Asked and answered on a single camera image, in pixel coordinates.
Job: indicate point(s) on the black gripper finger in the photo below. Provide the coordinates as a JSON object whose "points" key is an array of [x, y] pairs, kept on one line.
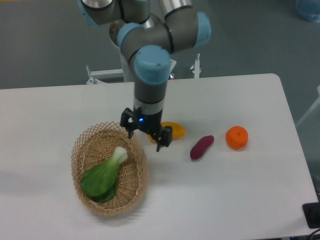
{"points": [[125, 123], [164, 137]]}

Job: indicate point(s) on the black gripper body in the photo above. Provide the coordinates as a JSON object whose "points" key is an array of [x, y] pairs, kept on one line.
{"points": [[147, 123]]}

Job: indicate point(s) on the green bok choy vegetable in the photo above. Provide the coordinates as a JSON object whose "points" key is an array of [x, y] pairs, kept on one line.
{"points": [[100, 183]]}

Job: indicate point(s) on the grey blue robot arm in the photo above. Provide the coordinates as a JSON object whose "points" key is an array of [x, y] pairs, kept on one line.
{"points": [[147, 53]]}

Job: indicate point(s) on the woven wicker basket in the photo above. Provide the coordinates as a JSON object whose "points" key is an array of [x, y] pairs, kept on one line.
{"points": [[96, 145]]}

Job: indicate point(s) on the yellow mango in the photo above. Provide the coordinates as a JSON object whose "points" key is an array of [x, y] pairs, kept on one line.
{"points": [[178, 130]]}

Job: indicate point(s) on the purple sweet potato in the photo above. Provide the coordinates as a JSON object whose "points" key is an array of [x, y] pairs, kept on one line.
{"points": [[199, 149]]}

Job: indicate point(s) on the orange tangerine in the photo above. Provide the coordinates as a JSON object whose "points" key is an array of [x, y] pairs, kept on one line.
{"points": [[237, 137]]}

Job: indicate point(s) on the black box at edge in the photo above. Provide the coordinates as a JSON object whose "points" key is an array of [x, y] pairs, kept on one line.
{"points": [[312, 214]]}

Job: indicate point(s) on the blue plastic bag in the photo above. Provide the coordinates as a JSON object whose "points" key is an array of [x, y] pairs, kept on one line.
{"points": [[308, 10]]}

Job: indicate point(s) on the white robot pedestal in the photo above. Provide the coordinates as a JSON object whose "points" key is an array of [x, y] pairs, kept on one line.
{"points": [[128, 75]]}

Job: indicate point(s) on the white metal base frame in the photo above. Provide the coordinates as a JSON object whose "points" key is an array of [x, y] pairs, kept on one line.
{"points": [[116, 75]]}

